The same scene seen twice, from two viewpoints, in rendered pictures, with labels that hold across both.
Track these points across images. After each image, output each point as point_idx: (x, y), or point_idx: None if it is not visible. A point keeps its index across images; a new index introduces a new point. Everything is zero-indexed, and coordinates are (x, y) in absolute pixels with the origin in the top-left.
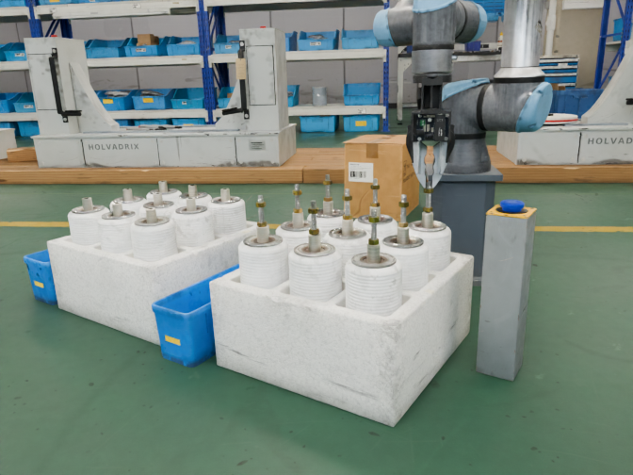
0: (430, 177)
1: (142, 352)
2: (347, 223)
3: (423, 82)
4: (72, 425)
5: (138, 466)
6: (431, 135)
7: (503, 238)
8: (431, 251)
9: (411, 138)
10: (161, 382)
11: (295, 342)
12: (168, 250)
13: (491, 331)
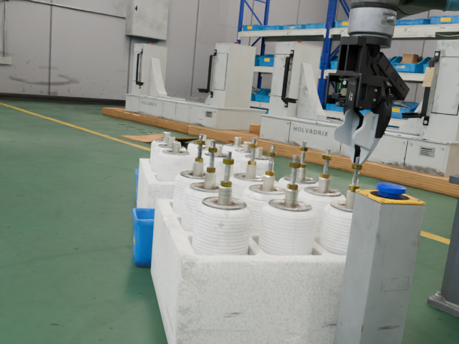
0: (450, 178)
1: (128, 247)
2: (265, 179)
3: (341, 41)
4: (31, 261)
5: (15, 294)
6: (345, 99)
7: (362, 224)
8: (335, 231)
9: (325, 99)
10: (106, 265)
11: (163, 262)
12: (175, 176)
13: (342, 337)
